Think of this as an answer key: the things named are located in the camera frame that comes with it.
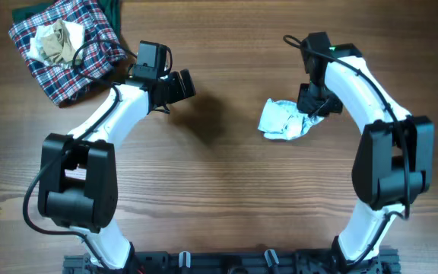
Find light blue striped baby pants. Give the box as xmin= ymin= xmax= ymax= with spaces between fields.
xmin=258 ymin=98 xmax=324 ymax=141

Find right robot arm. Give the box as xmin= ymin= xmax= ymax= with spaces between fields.
xmin=283 ymin=32 xmax=434 ymax=273

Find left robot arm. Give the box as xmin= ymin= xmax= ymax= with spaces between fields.
xmin=23 ymin=41 xmax=195 ymax=273

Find dark green garment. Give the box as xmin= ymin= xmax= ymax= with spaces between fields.
xmin=11 ymin=0 xmax=121 ymax=37

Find white crumpled garment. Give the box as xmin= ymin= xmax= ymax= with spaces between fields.
xmin=27 ymin=19 xmax=85 ymax=69

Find beige crumpled garment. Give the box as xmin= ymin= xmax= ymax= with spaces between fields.
xmin=40 ymin=19 xmax=85 ymax=65

